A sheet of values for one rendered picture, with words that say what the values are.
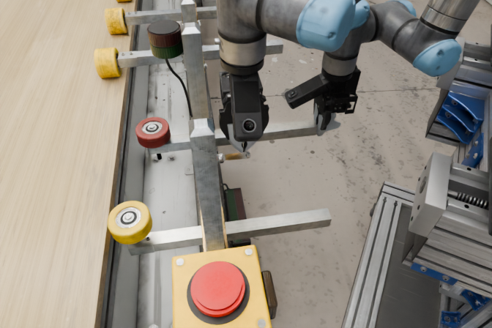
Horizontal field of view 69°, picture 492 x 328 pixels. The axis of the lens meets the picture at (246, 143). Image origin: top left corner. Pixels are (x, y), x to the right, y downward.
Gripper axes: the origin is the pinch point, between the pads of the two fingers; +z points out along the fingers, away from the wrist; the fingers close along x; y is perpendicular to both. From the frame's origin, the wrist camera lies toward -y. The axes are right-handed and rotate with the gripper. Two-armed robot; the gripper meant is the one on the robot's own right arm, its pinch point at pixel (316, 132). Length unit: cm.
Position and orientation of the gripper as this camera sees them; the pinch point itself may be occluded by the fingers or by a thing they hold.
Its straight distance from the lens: 98.9
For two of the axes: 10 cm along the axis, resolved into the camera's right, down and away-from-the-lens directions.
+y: 9.9, -1.1, 1.1
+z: 0.0, 7.0, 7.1
